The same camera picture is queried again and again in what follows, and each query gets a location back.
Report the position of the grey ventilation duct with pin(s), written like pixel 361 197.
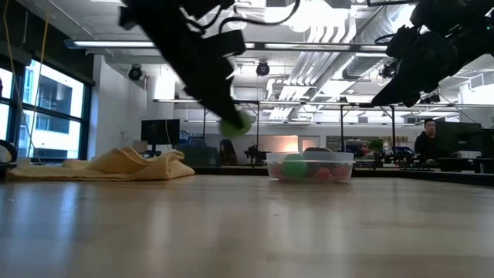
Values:
pixel 359 63

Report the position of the green toy pear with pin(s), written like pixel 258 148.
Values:
pixel 294 168

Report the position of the black background machine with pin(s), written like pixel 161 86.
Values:
pixel 254 155

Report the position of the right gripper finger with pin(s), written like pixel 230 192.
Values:
pixel 401 87
pixel 413 98

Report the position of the dark fabric box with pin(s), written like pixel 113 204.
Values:
pixel 198 155

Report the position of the black ceiling camera cluster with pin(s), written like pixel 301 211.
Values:
pixel 388 71

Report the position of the black metal frame rig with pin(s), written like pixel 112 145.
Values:
pixel 341 127

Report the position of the long ceiling light bar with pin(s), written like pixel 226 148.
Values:
pixel 116 44

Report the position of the black aluminium table frame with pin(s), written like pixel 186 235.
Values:
pixel 405 174

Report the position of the black ceiling spotlight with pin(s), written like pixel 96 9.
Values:
pixel 135 73
pixel 262 68

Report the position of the dark office desk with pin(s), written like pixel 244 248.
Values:
pixel 474 164

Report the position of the yellow folded cloth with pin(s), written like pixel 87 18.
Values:
pixel 123 166

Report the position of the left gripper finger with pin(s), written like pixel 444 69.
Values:
pixel 236 100
pixel 224 104

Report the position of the small green office plant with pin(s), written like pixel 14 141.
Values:
pixel 376 144

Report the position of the round green toy fruit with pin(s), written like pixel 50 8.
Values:
pixel 231 131

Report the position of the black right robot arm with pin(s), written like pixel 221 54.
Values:
pixel 463 23

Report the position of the white ribbed ceiling duct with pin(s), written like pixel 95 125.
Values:
pixel 308 65

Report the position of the small black ceiling fixture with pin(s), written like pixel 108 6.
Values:
pixel 430 99

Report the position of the person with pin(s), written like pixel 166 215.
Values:
pixel 227 154
pixel 426 146

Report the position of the wide black desk monitor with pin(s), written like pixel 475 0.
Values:
pixel 459 136

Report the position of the clear plastic tupperware container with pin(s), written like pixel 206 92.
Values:
pixel 274 157

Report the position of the large black-framed window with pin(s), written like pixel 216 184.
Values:
pixel 54 96

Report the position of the black computer monitor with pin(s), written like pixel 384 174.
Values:
pixel 160 132

